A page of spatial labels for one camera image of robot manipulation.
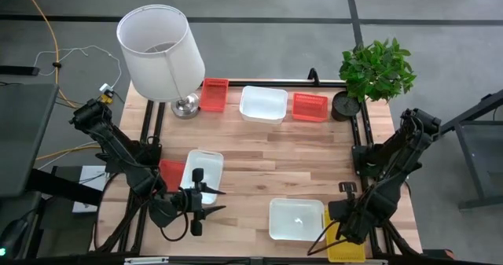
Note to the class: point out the white shade silver table lamp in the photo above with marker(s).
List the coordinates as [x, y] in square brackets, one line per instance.
[161, 60]

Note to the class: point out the silver metal bracket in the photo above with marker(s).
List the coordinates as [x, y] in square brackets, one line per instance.
[146, 260]
[365, 262]

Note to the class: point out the black flat bar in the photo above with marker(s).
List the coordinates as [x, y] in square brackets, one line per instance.
[63, 186]

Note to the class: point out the white box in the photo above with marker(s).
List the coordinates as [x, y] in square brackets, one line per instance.
[91, 178]

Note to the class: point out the green plant in black pot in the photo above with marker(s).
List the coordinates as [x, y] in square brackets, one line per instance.
[373, 68]

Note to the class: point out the white power adapter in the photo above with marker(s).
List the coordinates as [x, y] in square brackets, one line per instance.
[105, 87]

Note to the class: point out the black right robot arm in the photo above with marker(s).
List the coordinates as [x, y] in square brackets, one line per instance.
[401, 151]

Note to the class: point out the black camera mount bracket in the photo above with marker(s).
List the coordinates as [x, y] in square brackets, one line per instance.
[313, 77]

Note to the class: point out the yellow plastic mesh basket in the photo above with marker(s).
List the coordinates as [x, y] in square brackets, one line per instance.
[349, 253]

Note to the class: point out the black computer mouse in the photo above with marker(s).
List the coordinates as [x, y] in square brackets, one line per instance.
[15, 229]

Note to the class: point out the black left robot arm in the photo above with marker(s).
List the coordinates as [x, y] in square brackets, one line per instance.
[118, 147]

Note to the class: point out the black aluminium table frame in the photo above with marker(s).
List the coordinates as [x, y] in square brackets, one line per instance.
[275, 83]

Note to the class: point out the grey desk top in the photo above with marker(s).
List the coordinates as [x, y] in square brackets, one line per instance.
[23, 139]

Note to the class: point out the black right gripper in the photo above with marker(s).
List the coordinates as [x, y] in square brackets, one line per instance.
[351, 219]

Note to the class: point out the red plastic mesh basket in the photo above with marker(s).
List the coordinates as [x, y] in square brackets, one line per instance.
[214, 96]
[309, 107]
[173, 174]

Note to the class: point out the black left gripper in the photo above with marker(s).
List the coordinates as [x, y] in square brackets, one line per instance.
[194, 202]

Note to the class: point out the black power strip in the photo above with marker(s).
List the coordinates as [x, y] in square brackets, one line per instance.
[17, 70]

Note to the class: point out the black metal stand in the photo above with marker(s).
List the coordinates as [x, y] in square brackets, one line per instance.
[483, 151]

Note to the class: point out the white plastic basket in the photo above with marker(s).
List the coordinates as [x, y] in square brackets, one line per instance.
[294, 219]
[214, 166]
[263, 104]

